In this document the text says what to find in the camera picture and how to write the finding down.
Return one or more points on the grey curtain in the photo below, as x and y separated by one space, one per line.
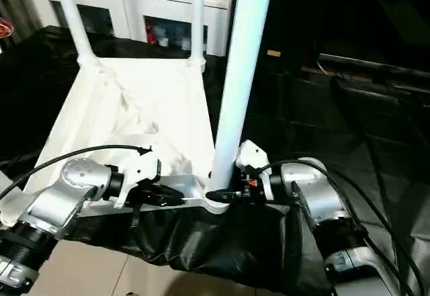
15 4

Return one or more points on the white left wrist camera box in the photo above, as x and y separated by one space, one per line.
141 168

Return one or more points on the black work mat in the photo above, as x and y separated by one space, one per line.
336 125

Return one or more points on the small white cup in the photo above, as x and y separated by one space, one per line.
163 41

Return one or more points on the white plastic table top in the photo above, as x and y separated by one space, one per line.
134 91

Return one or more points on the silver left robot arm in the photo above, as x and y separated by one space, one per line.
60 198

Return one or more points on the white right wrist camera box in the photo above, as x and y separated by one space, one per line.
255 153

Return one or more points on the small gold label plate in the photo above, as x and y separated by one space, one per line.
273 53

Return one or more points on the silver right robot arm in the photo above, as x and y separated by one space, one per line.
322 202

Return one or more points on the red bottle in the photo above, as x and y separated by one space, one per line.
150 33

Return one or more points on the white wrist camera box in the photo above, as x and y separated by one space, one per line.
141 168
255 153

